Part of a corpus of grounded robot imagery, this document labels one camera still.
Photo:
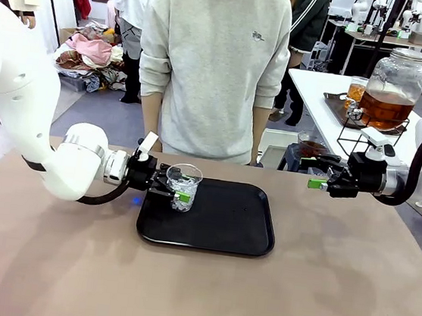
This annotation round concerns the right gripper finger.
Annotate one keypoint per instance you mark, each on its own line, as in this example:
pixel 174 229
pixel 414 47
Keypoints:
pixel 328 162
pixel 316 184

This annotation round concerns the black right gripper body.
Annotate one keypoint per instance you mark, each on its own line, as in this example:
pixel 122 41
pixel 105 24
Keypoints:
pixel 365 177

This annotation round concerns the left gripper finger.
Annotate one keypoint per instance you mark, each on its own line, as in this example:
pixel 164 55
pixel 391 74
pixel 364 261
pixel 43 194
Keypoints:
pixel 186 198
pixel 169 170

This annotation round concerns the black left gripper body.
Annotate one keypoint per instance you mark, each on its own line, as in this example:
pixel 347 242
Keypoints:
pixel 142 173

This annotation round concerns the clear plastic cup with ice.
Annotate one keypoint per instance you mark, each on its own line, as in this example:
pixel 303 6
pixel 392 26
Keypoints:
pixel 189 184

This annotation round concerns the person's left forearm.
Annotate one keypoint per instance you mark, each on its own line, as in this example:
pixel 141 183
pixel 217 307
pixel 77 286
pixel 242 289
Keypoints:
pixel 259 133

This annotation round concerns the person's right forearm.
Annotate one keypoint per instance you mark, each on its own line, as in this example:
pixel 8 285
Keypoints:
pixel 150 120

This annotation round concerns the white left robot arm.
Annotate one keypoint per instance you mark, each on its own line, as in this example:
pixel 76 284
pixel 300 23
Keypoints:
pixel 21 87

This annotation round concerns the plastic cup with amber drink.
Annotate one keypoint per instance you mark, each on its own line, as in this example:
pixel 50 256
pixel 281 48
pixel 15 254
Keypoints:
pixel 356 94

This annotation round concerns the glass drink dispenser jar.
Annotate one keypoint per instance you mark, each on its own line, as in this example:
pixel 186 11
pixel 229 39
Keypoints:
pixel 394 91

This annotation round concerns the person's right hand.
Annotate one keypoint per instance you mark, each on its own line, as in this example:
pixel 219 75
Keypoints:
pixel 159 148

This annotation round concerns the person's left hand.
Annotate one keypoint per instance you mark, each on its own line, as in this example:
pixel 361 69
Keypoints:
pixel 256 161

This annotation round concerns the dark grey plastic stool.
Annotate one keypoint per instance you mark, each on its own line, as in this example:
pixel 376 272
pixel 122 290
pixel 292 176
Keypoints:
pixel 289 159

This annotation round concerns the black plastic serving tray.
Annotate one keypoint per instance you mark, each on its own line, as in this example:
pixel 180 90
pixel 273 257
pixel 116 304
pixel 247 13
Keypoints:
pixel 226 224

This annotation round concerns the metal serving tray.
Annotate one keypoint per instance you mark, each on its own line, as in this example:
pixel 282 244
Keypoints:
pixel 335 103

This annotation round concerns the white plastic bin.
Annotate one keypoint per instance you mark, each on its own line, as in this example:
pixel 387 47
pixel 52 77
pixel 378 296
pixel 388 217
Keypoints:
pixel 274 138

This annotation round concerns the white side table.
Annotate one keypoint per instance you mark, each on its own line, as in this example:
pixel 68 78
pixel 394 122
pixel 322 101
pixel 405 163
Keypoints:
pixel 318 86

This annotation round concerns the heap of mixed clothes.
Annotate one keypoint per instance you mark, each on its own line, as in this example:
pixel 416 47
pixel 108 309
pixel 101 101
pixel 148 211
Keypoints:
pixel 110 74

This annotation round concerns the black and white device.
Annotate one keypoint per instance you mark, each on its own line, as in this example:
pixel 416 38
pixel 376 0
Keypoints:
pixel 319 56

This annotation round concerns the person's light grey sweatshirt torso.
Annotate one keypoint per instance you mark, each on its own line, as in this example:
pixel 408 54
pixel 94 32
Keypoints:
pixel 213 70

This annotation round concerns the grey storage crate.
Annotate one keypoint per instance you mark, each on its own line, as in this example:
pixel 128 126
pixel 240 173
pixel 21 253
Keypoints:
pixel 72 83

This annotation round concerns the background lab desk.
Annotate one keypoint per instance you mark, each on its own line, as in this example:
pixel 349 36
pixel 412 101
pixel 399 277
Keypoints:
pixel 365 37

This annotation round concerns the pink cloth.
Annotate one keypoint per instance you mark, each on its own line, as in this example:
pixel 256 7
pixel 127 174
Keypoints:
pixel 91 49

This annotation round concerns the black upright pole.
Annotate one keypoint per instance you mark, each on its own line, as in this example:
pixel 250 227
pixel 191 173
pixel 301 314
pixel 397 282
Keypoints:
pixel 381 32

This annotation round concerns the bystander in dark jacket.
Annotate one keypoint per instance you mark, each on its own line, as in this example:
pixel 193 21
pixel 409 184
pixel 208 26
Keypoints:
pixel 311 17

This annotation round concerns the brown cardboard box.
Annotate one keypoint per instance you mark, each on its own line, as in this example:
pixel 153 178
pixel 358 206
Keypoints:
pixel 68 35

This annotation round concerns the small white background robot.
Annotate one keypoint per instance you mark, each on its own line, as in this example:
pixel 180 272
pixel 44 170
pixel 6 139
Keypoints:
pixel 412 17
pixel 359 7

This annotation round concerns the bystander in white clothes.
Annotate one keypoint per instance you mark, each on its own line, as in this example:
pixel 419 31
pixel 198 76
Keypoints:
pixel 131 4

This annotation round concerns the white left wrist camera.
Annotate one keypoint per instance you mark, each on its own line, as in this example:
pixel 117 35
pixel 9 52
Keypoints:
pixel 150 141

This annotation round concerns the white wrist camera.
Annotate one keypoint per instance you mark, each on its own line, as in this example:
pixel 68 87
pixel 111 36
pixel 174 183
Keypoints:
pixel 375 138
pixel 150 141

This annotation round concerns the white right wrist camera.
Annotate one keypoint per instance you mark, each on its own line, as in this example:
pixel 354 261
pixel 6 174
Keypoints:
pixel 375 138

